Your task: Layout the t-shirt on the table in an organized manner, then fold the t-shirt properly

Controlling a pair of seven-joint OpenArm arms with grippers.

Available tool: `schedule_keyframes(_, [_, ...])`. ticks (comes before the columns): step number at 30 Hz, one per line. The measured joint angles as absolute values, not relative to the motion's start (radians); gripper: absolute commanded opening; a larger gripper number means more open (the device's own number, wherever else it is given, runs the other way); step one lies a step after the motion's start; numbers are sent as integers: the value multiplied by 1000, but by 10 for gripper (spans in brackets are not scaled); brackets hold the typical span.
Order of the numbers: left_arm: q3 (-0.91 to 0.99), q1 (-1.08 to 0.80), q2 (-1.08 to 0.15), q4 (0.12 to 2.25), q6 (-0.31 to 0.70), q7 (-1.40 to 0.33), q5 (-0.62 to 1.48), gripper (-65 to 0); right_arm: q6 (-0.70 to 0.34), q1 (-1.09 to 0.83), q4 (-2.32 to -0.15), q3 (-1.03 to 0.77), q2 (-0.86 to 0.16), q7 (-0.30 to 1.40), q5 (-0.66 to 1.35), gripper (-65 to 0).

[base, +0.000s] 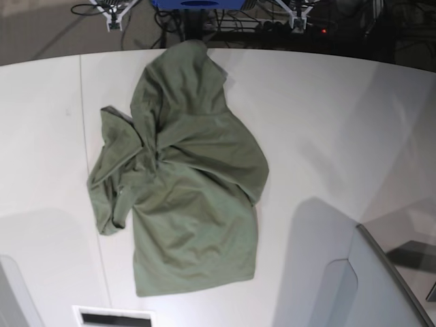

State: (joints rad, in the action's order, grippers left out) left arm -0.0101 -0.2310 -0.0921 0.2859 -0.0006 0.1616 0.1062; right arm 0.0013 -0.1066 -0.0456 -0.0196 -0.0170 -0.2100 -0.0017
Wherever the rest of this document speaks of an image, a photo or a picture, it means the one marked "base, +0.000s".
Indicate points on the green t-shirt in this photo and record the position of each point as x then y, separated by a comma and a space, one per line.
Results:
186, 171

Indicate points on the black power strip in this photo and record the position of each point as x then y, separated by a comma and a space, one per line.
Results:
250, 26

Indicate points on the grey table leg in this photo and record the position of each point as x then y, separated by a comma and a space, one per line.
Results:
193, 24

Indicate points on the blue plastic bin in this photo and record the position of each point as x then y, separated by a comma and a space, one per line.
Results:
198, 4

